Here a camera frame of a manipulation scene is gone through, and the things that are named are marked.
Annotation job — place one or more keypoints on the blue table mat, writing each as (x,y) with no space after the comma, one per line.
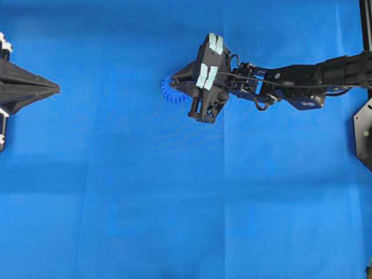
(107,179)

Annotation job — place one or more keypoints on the blue small gear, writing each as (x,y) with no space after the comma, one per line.
(172,95)

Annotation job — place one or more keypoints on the black aluminium frame rail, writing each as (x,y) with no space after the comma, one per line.
(365,15)

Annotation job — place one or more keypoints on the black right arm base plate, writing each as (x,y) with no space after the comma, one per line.
(362,132)

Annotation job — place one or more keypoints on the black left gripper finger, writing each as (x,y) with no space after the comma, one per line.
(15,75)
(15,98)

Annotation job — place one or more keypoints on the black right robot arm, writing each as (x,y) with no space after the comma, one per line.
(305,87)

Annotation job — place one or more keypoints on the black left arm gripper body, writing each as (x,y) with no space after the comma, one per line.
(6,50)

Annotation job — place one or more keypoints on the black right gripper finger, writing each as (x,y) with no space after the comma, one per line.
(187,88)
(189,73)

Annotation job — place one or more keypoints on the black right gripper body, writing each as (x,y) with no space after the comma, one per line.
(210,89)

